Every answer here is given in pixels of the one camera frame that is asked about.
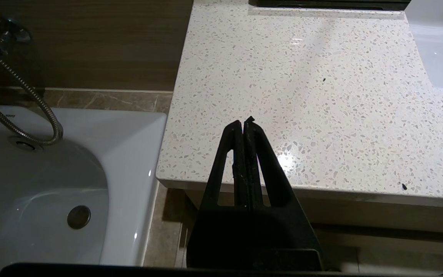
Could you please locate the white bathtub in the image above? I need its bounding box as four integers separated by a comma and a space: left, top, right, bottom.
0, 106, 167, 267

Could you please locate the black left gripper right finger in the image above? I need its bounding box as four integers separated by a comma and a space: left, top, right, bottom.
244, 116, 324, 270

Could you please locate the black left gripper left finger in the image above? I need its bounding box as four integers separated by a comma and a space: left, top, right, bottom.
186, 120, 252, 269

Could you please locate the chrome bathtub overflow knob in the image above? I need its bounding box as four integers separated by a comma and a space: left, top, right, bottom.
8, 135, 44, 152

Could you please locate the glossy black unlined drawer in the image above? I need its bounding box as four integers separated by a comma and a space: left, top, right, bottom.
249, 0, 411, 11

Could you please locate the wooden vanity cabinet front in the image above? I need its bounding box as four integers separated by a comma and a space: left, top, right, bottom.
185, 185, 443, 274

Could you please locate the bathtub drain plug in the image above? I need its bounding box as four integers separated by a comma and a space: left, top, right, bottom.
67, 205, 92, 230

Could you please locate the metal shower hose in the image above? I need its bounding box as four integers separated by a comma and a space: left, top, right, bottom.
0, 37, 63, 145

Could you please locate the chrome bathtub tap valve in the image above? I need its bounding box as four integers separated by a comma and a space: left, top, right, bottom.
0, 17, 32, 52

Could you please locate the white ceramic sink basin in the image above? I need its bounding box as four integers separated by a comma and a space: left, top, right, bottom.
404, 0, 443, 93

